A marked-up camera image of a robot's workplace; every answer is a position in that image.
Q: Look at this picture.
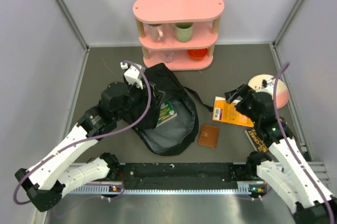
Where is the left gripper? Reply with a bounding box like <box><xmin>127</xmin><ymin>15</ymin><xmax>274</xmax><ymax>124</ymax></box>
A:
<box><xmin>114</xmin><ymin>79</ymin><xmax>165</xmax><ymax>121</ymax></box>

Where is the orange paperback book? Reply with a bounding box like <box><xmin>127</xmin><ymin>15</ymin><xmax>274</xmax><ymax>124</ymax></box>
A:
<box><xmin>212</xmin><ymin>96</ymin><xmax>254</xmax><ymax>128</ymax></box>

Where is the green treehouse paperback book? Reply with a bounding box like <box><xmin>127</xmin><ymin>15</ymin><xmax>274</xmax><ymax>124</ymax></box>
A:
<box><xmin>156</xmin><ymin>101</ymin><xmax>177</xmax><ymax>127</ymax></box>

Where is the black yellow treehouse book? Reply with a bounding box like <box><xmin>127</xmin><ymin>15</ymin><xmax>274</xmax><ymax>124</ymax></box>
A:
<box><xmin>245</xmin><ymin>116</ymin><xmax>298</xmax><ymax>153</ymax></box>

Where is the black student backpack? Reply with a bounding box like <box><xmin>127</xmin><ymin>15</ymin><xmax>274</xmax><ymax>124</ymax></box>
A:
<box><xmin>133</xmin><ymin>63</ymin><xmax>213</xmax><ymax>156</ymax></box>

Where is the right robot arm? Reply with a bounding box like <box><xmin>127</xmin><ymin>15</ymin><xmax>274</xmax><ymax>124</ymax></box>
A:
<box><xmin>232</xmin><ymin>84</ymin><xmax>336</xmax><ymax>223</ymax></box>

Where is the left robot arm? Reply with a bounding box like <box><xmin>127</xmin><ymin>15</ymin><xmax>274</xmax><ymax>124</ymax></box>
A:
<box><xmin>15</xmin><ymin>82</ymin><xmax>164</xmax><ymax>212</ymax></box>

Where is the brown leather wallet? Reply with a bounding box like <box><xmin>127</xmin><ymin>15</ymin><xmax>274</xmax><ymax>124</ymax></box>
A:
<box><xmin>198</xmin><ymin>124</ymin><xmax>219</xmax><ymax>149</ymax></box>

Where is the cream and pink plate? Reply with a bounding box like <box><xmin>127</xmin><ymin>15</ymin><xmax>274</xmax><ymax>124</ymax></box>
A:
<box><xmin>248</xmin><ymin>74</ymin><xmax>290</xmax><ymax>109</ymax></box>

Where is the orange bowl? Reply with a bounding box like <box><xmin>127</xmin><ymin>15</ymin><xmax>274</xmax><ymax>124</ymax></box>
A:
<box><xmin>187</xmin><ymin>48</ymin><xmax>209</xmax><ymax>61</ymax></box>

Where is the clear drinking glass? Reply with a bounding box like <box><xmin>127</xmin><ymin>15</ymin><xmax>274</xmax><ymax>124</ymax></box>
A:
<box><xmin>162</xmin><ymin>51</ymin><xmax>174</xmax><ymax>63</ymax></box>

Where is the pink mug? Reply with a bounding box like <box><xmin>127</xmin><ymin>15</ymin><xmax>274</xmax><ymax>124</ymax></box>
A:
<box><xmin>147</xmin><ymin>24</ymin><xmax>165</xmax><ymax>43</ymax></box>

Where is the green mug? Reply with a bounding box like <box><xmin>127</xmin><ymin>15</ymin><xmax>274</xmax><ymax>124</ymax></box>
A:
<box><xmin>169</xmin><ymin>22</ymin><xmax>193</xmax><ymax>43</ymax></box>

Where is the pink three-tier shelf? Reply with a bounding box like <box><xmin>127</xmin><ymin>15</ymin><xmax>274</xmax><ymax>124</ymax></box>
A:
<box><xmin>133</xmin><ymin>0</ymin><xmax>225</xmax><ymax>71</ymax></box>

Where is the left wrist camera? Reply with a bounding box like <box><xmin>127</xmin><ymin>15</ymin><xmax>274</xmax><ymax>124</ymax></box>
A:
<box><xmin>120</xmin><ymin>62</ymin><xmax>145</xmax><ymax>90</ymax></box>

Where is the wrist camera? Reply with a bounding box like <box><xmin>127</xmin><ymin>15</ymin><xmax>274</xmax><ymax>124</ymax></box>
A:
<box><xmin>120</xmin><ymin>62</ymin><xmax>145</xmax><ymax>90</ymax></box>
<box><xmin>259</xmin><ymin>76</ymin><xmax>275</xmax><ymax>95</ymax></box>

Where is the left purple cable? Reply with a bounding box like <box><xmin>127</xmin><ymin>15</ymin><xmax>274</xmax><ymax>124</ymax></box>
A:
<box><xmin>13</xmin><ymin>60</ymin><xmax>153</xmax><ymax>206</ymax></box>

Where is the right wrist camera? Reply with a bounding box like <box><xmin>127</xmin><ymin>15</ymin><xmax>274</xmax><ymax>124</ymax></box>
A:
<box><xmin>259</xmin><ymin>76</ymin><xmax>275</xmax><ymax>95</ymax></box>

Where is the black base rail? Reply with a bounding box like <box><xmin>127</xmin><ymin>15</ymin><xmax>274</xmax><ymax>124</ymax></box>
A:
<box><xmin>89</xmin><ymin>162</ymin><xmax>266</xmax><ymax>190</ymax></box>

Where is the grey cable duct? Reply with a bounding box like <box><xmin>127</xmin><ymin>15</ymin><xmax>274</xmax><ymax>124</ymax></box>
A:
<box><xmin>70</xmin><ymin>183</ymin><xmax>266</xmax><ymax>196</ymax></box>

